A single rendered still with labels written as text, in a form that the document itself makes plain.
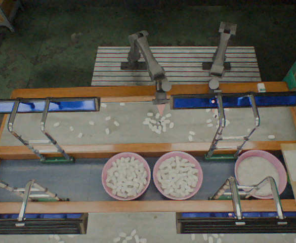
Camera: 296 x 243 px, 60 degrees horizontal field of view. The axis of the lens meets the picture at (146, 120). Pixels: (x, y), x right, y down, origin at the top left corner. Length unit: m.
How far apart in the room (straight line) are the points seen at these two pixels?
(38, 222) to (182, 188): 0.72
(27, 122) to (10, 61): 1.65
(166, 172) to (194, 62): 0.90
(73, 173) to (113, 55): 0.94
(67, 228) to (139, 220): 0.43
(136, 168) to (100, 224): 0.34
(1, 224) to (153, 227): 0.68
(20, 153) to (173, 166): 0.89
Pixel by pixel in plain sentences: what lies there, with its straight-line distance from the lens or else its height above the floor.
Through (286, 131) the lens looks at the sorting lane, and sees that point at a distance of 1.71.
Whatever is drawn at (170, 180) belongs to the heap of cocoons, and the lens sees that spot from 1.43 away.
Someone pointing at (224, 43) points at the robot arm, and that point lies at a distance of 1.57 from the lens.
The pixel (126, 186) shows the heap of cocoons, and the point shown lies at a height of 0.74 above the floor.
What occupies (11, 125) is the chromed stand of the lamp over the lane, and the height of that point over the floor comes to 1.11.
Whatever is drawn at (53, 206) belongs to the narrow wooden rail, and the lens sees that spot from 1.48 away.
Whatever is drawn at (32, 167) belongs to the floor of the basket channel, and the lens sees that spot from 1.70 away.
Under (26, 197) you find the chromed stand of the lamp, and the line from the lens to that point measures 1.14.
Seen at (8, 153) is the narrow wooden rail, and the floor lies 0.76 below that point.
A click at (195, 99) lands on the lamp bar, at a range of 1.24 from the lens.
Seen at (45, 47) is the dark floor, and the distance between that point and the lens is 3.30.
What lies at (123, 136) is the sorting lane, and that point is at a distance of 1.54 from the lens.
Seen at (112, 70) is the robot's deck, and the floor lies 0.67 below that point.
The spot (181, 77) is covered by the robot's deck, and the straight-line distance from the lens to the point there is 1.85.
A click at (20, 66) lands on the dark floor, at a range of 3.22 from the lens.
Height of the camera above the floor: 2.11
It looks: 61 degrees down
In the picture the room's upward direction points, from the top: 5 degrees counter-clockwise
